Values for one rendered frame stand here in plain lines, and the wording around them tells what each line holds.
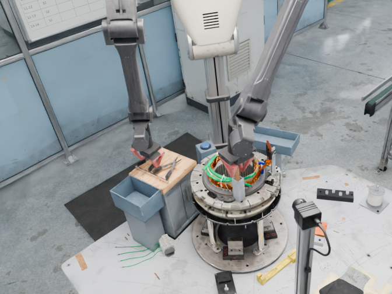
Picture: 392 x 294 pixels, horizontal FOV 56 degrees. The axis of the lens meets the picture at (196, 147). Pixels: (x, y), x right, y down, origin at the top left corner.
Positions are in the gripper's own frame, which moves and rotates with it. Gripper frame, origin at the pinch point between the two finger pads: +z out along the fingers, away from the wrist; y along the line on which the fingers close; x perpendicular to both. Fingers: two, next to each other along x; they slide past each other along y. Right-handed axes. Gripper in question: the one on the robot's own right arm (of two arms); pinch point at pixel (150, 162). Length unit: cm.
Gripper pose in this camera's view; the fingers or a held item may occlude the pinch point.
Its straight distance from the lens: 150.3
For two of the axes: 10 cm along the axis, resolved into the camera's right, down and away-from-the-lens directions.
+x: 6.2, -5.5, 5.6
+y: 7.8, 3.4, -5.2
